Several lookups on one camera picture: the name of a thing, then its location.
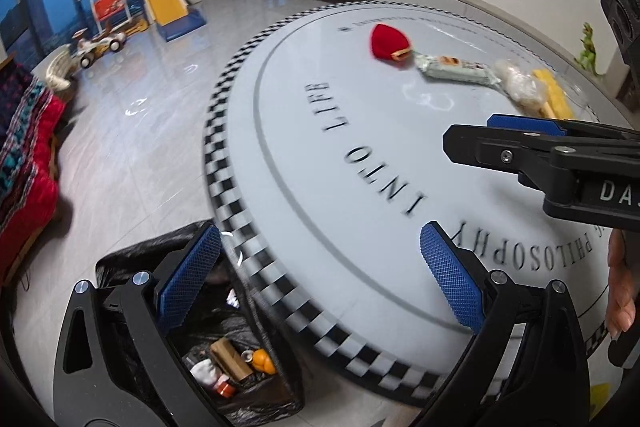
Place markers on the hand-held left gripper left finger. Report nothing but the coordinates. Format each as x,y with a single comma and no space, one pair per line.
187,277

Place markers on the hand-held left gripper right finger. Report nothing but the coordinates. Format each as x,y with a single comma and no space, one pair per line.
450,277

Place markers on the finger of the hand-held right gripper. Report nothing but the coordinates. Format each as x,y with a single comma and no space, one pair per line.
500,152
520,123

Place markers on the brown cardboard piece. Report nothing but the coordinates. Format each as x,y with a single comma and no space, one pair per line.
230,359

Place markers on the white knit glove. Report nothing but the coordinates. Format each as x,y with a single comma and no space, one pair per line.
205,369

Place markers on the black trash bag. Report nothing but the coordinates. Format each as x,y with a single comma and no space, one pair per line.
280,387

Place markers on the person's right hand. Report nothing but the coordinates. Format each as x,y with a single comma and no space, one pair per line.
625,287

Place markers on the clear plastic bag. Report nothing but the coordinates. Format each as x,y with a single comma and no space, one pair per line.
517,82

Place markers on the yellow sponge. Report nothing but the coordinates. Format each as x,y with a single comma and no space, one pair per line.
552,94

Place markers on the pale green printed packet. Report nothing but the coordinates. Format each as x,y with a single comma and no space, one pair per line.
450,69

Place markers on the green dinosaur toy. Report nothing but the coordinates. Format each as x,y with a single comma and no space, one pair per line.
587,44

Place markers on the red velvet pouch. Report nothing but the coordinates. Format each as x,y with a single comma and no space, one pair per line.
387,42

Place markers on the black speaker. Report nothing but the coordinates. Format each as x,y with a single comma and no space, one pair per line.
622,2

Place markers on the red patterned blanket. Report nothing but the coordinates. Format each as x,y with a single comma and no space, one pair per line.
25,157

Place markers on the white small chair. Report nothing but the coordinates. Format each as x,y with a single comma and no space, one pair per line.
60,69

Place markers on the ride-on toy car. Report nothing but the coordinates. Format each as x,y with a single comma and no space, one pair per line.
97,44

